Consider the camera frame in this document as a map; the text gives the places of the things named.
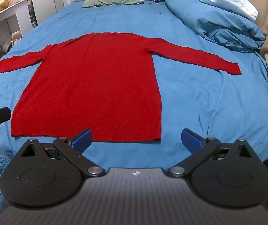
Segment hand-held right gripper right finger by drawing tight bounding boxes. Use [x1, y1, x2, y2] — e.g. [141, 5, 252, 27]
[167, 128, 257, 178]

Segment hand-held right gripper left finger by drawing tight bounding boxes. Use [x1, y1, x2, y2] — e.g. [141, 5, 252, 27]
[14, 128, 106, 178]

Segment red knit sweater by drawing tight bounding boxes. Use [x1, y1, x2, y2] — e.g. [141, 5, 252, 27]
[0, 31, 242, 144]

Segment bed with blue sheet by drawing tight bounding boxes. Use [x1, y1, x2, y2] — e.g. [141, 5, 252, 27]
[0, 0, 268, 169]

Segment white plastic bag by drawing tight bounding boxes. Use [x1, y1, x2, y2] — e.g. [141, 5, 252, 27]
[10, 30, 23, 48]

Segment white desk with shelves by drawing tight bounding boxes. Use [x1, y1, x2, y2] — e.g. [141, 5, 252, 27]
[0, 0, 32, 75]

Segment blue duvet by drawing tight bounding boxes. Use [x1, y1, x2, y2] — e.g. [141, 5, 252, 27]
[165, 0, 267, 53]

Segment white wardrobe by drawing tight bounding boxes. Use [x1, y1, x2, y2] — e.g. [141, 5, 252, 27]
[29, 0, 66, 25]

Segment small dark beads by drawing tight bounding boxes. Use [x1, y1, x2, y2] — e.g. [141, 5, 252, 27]
[149, 0, 163, 14]

